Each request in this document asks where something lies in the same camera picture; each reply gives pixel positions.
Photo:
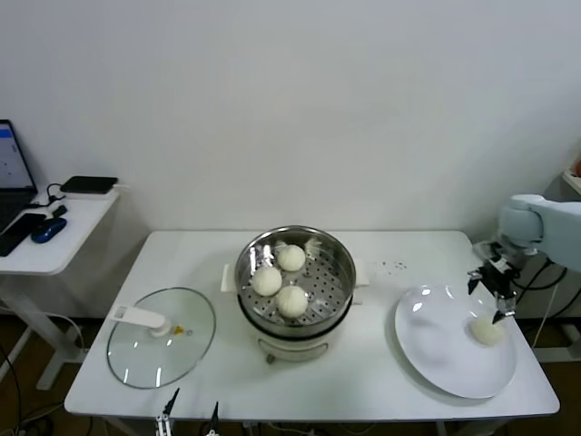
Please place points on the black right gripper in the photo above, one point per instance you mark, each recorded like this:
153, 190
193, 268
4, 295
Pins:
497, 281

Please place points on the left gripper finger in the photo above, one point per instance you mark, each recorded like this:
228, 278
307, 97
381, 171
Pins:
171, 404
215, 418

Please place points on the white steamed baozi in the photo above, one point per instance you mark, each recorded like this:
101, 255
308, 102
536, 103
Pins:
488, 333
290, 258
290, 302
267, 281

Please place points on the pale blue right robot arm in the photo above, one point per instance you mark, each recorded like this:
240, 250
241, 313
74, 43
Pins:
558, 227

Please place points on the stainless steel steamer basket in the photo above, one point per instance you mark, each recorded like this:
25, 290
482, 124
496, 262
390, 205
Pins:
327, 281

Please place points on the white round plate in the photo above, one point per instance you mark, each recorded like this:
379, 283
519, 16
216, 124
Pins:
436, 354

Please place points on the small dark crumbs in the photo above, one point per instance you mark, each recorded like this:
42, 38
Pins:
401, 267

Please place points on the red object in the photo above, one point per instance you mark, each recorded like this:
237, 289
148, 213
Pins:
578, 170

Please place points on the white side table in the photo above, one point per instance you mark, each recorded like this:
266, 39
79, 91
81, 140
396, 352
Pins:
68, 247

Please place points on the blue computer mouse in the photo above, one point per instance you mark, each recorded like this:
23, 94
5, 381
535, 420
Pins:
49, 229

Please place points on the small black adapter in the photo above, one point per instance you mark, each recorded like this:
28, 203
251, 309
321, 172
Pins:
60, 210

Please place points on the black smartphone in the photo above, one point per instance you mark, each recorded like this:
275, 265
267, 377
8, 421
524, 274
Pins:
20, 232

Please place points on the black flat hard drive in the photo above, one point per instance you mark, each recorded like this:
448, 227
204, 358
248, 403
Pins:
90, 184

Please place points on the black laptop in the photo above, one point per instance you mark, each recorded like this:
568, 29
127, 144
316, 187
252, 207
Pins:
13, 154

